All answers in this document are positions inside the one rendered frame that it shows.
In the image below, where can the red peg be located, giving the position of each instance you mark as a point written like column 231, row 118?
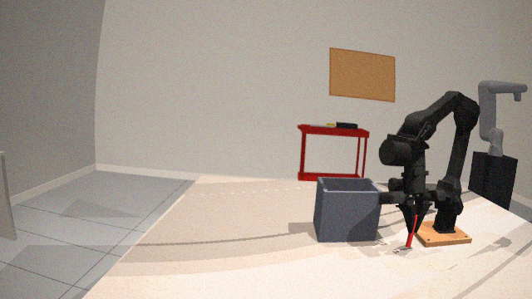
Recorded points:
column 410, row 235

